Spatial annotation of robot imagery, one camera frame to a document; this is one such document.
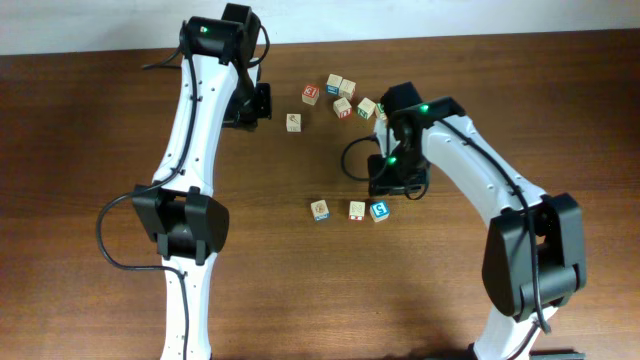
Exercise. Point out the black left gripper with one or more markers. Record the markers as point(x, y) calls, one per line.
point(252, 118)

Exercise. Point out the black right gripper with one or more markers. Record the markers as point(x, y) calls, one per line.
point(392, 181)

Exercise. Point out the wooden block blue S top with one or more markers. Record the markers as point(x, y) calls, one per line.
point(379, 210)

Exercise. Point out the wooden block blue D side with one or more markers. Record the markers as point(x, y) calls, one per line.
point(320, 210)

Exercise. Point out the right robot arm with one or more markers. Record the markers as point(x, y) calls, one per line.
point(534, 260)

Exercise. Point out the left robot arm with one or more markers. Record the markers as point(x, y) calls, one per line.
point(221, 88)

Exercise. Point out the wooden block letter K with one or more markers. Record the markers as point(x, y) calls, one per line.
point(294, 123)

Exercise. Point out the wooden block red top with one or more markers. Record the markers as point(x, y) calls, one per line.
point(310, 94)

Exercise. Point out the wooden block green side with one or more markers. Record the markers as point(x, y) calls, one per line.
point(366, 108)

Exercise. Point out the wooden block Y red side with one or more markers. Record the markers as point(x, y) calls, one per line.
point(342, 108)

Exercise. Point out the plain wooden block hourglass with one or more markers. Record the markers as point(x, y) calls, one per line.
point(347, 89)

